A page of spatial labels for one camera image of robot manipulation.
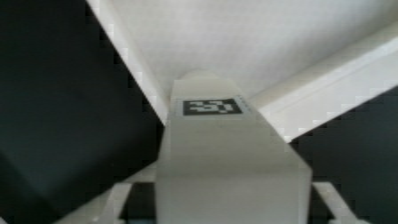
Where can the white L-shaped fence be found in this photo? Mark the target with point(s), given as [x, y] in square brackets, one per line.
[229, 177]

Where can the white desk top tray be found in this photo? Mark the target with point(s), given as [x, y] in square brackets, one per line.
[303, 50]

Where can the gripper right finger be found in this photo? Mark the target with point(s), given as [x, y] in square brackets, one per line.
[328, 199]

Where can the white desk leg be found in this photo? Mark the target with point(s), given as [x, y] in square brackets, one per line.
[232, 179]

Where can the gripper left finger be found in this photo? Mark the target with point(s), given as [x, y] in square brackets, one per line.
[113, 204]

